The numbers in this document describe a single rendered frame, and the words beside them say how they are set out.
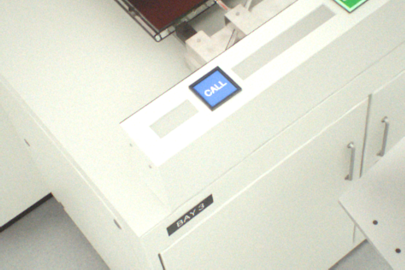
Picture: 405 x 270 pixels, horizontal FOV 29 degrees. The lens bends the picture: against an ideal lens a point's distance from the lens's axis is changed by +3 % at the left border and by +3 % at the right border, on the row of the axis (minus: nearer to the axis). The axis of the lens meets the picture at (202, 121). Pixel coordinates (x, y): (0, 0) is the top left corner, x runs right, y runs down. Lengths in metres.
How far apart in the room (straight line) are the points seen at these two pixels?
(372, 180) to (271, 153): 0.17
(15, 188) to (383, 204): 1.10
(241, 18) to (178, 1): 0.12
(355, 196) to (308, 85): 0.18
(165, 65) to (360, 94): 0.33
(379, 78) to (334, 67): 0.17
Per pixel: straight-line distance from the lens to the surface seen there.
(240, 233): 1.41
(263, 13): 1.31
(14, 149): 1.92
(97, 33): 1.41
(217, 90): 1.11
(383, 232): 1.16
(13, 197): 2.05
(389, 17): 1.26
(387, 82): 1.42
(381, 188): 1.20
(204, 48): 1.24
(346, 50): 1.22
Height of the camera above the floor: 1.87
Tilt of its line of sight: 56 degrees down
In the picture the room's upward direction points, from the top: 11 degrees counter-clockwise
